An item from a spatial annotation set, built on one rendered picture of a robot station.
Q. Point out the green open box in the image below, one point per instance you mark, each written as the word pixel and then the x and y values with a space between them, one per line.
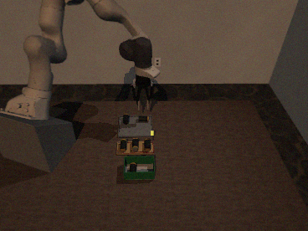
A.
pixel 145 168

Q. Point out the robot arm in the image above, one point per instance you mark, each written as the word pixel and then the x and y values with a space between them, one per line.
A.
pixel 33 103

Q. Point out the black battery with yellow top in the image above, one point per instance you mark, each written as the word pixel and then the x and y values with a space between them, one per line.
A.
pixel 143 118
pixel 147 143
pixel 123 144
pixel 125 119
pixel 133 167
pixel 135 143

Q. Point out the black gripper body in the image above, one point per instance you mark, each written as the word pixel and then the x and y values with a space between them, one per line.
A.
pixel 142 80

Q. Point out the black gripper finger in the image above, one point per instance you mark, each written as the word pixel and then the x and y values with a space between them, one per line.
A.
pixel 148 97
pixel 136 97

